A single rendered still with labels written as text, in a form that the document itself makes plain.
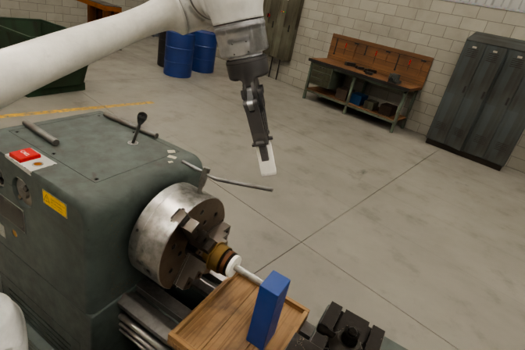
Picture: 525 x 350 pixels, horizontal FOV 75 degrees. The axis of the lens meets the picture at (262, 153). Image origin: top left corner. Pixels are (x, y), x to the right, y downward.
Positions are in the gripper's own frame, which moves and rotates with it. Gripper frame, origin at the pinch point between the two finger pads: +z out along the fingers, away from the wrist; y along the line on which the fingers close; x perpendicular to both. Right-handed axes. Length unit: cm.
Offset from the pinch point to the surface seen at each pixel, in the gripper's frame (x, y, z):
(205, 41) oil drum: -187, -728, -10
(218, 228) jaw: -25, -33, 36
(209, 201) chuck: -24.4, -29.3, 23.2
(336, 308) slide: 10, -22, 64
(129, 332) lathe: -59, -16, 61
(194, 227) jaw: -26.7, -17.5, 24.7
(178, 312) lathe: -40, -18, 55
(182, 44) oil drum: -213, -640, -13
